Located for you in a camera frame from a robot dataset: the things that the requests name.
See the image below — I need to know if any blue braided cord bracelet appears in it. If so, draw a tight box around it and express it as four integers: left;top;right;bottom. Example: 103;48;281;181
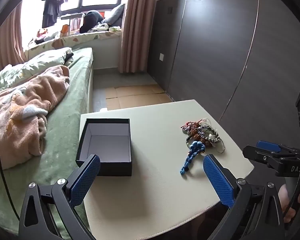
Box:
179;141;207;176

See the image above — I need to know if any black jewelry box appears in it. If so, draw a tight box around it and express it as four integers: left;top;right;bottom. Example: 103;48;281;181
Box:
76;118;132;177

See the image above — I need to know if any person's right hand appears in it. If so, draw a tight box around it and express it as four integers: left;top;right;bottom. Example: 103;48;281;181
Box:
278;184;300;223

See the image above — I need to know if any green bed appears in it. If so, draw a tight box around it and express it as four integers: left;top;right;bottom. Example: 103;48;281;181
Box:
0;47;94;235

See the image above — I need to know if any pink fleece blanket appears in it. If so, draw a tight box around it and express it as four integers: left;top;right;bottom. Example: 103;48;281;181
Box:
0;65;70;170

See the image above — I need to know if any dark wardrobe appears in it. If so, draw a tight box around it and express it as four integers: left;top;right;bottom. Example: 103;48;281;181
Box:
148;0;300;148

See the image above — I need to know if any flattened cardboard sheet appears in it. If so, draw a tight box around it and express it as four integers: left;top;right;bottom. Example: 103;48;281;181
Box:
105;84;172;110

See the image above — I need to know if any light green floral pillow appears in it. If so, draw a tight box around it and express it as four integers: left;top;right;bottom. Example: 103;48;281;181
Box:
0;47;73;91

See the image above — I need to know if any floral window seat cushion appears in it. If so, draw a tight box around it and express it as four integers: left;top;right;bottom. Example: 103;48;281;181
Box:
24;31;122;60

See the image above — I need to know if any pink curtain left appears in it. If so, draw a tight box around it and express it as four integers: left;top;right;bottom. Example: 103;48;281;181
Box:
0;2;26;71

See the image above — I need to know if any pink curtain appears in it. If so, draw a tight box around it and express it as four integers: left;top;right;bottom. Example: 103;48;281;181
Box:
119;0;155;73
0;2;26;71

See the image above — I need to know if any pink curtain right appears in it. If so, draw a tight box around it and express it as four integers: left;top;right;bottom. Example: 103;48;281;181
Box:
119;0;155;73

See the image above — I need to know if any black bag on window seat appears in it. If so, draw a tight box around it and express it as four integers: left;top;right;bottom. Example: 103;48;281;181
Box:
79;10;104;34

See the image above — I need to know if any grey cushion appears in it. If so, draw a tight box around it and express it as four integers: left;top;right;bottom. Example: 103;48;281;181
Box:
101;4;125;27

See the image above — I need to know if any black cable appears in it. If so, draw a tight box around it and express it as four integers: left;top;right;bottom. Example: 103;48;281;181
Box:
0;100;20;222

